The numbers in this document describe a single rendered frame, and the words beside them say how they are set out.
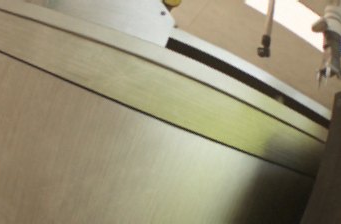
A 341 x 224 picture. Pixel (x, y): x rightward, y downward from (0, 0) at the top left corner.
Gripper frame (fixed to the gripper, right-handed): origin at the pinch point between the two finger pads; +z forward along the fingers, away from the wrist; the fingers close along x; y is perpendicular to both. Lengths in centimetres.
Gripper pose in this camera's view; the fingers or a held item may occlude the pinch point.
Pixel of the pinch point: (322, 89)
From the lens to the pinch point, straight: 109.6
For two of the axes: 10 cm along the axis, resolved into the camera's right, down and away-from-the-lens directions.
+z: -3.3, 9.1, -2.6
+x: -2.1, 2.0, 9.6
